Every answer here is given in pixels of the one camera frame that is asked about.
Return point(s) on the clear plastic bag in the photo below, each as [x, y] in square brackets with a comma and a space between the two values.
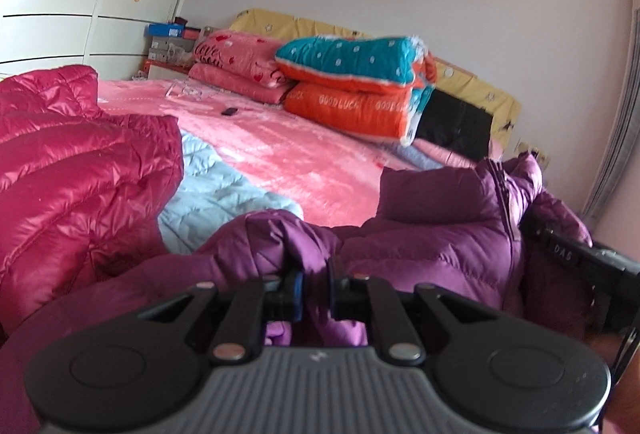
[192, 91]

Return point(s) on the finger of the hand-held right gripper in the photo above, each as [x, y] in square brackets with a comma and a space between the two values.
[531, 223]

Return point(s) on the blue shoe box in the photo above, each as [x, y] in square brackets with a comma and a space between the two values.
[170, 32]

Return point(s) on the pink heart pillows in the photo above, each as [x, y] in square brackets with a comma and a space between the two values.
[235, 59]

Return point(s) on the orange folded quilt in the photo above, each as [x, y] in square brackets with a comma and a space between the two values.
[345, 109]

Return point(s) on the black phone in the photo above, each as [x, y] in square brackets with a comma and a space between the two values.
[230, 112]

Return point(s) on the light blue quilted jacket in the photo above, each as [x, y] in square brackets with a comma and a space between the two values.
[215, 199]

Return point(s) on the blue-grey folded blanket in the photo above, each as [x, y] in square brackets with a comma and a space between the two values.
[415, 156]

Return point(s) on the yellow headboard cover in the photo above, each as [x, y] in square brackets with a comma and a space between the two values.
[280, 24]

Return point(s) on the pink heart-print bed blanket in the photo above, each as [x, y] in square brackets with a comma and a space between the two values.
[300, 154]

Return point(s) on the grey shoe box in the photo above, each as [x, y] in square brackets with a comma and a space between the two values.
[167, 50]

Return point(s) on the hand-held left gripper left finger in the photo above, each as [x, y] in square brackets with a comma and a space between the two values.
[295, 299]

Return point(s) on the grey curtain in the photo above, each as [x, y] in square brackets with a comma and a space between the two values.
[620, 139]

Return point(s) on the wall socket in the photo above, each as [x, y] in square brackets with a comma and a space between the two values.
[532, 154]

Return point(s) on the magenta down jacket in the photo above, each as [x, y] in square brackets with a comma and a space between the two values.
[75, 164]

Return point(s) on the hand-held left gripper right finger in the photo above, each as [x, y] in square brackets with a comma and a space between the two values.
[331, 296]

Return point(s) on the small dark red box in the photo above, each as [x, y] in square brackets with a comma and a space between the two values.
[180, 21]

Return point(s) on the black cloth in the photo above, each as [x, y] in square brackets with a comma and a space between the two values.
[450, 124]

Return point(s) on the purple down jacket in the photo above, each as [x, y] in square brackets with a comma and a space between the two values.
[425, 239]

